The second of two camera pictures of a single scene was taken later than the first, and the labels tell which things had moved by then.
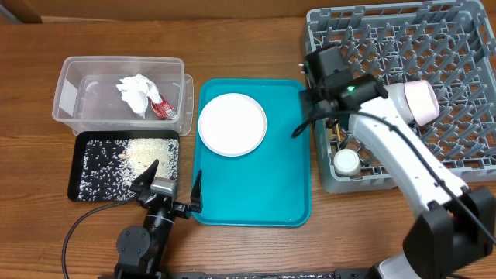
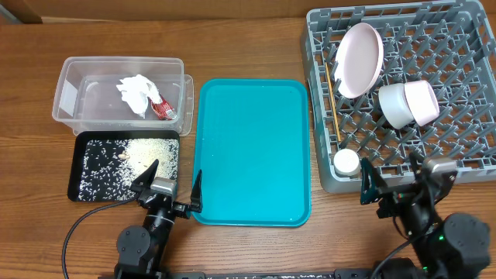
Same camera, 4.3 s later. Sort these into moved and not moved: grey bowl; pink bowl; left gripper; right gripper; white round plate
Moved: right gripper; white round plate
Not moved: pink bowl; grey bowl; left gripper
